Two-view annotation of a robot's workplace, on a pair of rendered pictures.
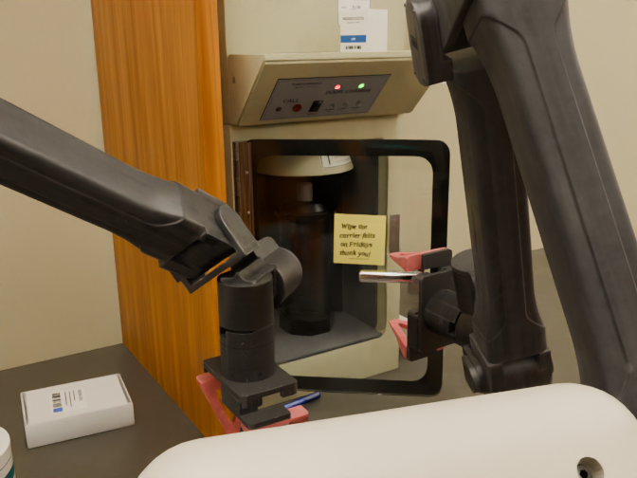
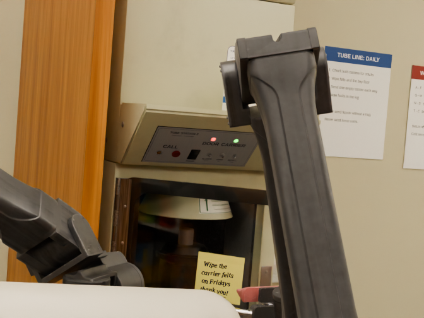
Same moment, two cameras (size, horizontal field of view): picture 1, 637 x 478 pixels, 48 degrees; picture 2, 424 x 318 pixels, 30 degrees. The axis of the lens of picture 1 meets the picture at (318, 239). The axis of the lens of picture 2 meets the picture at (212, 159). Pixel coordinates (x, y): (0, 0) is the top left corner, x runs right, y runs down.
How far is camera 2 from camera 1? 0.28 m
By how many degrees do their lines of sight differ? 13
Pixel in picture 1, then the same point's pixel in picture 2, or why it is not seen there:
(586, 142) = (311, 169)
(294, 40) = (182, 96)
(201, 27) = (94, 77)
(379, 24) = not seen: hidden behind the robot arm
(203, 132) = (85, 163)
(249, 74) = (134, 119)
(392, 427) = (72, 288)
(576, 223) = (297, 226)
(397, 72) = not seen: hidden behind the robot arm
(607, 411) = (211, 300)
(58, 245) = not seen: outside the picture
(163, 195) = (26, 197)
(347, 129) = (226, 180)
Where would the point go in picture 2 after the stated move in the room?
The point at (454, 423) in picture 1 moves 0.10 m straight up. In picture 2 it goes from (110, 291) to (122, 129)
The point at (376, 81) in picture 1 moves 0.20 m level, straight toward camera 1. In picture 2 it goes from (250, 137) to (232, 139)
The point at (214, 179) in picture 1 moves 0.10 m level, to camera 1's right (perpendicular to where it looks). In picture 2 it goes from (90, 205) to (155, 211)
